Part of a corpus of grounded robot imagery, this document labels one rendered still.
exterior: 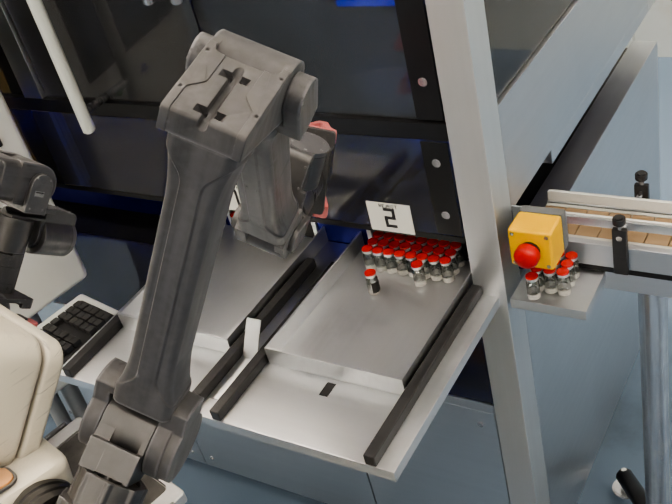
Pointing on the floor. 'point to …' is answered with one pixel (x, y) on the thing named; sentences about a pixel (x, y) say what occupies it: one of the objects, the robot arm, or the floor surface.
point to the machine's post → (489, 232)
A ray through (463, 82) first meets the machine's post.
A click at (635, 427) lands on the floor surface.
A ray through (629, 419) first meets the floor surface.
